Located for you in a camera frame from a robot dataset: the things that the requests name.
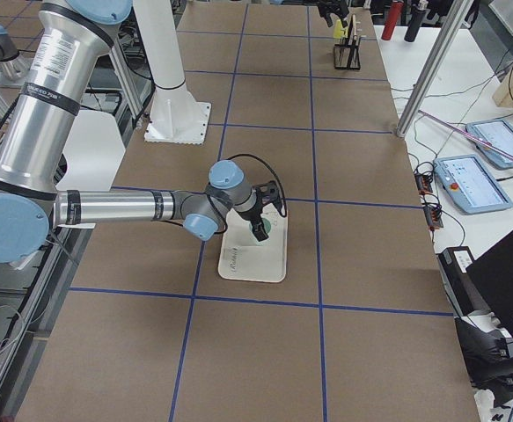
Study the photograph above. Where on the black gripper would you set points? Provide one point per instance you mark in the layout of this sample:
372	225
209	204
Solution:
329	13
253	217

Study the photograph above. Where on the green plastic cup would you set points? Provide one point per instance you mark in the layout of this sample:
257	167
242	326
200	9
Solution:
263	219

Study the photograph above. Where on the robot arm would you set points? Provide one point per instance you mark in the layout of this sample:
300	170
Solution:
76	34

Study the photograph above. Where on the yellow plastic cup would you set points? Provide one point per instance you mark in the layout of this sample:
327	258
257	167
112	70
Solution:
340	29

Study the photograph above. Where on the cream plastic tray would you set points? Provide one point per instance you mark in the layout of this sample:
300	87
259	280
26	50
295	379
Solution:
242	257

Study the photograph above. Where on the red bottle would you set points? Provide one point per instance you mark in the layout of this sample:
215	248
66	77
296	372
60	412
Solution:
392	19

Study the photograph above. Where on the black bottle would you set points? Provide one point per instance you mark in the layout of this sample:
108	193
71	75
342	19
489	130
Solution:
418	12

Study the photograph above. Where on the pink metal rod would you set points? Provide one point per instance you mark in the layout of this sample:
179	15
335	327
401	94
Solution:
468	136

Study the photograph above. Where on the black usb hub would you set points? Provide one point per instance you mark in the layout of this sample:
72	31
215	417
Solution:
423	182

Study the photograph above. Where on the white plastic chair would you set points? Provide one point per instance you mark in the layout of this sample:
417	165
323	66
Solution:
93	152

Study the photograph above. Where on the black box on table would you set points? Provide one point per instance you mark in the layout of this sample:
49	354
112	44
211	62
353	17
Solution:
454	262

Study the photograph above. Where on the far blue teach pendant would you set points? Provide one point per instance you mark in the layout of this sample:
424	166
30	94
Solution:
500	134

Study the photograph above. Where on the blue teach pendant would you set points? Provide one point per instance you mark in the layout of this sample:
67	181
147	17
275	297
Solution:
471	185
500	134

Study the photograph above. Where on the near blue teach pendant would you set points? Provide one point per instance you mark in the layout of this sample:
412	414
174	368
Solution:
471	185

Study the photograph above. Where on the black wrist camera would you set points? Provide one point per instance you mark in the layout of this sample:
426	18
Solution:
269	193

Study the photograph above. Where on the black wire cup rack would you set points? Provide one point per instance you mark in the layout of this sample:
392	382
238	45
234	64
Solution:
346	51

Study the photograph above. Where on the aluminium frame post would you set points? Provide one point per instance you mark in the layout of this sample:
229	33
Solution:
443	42

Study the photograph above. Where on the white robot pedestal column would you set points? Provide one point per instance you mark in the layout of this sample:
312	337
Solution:
175	115

